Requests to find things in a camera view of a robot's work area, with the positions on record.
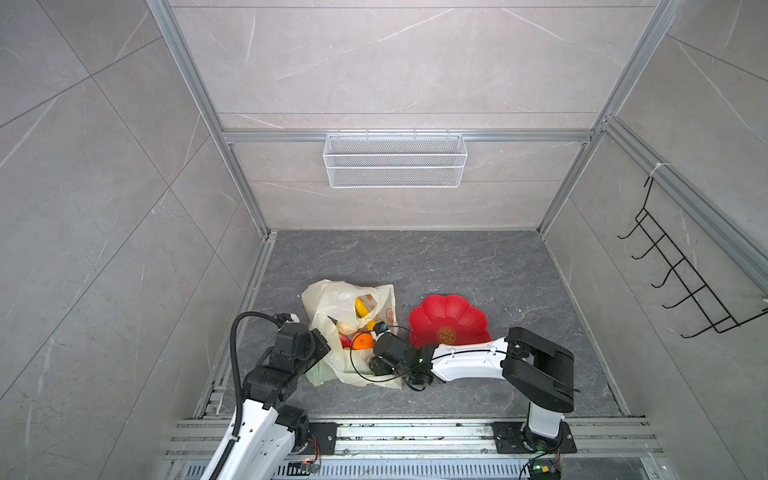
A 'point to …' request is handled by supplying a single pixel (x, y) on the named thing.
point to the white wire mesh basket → (394, 161)
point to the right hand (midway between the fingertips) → (375, 361)
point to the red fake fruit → (346, 343)
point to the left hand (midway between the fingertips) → (326, 331)
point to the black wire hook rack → (700, 292)
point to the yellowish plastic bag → (354, 306)
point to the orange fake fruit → (363, 341)
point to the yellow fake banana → (360, 308)
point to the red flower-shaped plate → (447, 320)
